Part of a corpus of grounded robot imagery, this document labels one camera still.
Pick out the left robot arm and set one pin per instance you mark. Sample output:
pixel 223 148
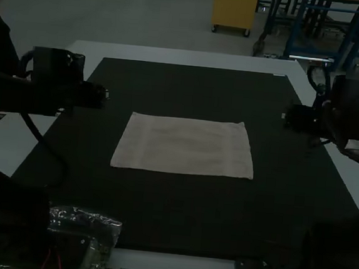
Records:
pixel 19 92

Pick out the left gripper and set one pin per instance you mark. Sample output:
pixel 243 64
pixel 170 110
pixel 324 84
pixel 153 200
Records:
pixel 91 95

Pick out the yellow wheeled cabinet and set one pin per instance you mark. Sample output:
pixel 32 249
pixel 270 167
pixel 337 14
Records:
pixel 234 7

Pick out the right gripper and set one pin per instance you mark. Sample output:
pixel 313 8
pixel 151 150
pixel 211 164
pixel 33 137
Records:
pixel 300 117

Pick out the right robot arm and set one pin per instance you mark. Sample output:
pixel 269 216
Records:
pixel 353 121

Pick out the pale towel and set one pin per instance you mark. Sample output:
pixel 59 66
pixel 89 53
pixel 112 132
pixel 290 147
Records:
pixel 184 147

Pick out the metal frame workbench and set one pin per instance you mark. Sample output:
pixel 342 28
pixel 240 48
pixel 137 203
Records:
pixel 332 44

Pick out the black mat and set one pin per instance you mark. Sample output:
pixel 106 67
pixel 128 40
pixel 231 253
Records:
pixel 173 209

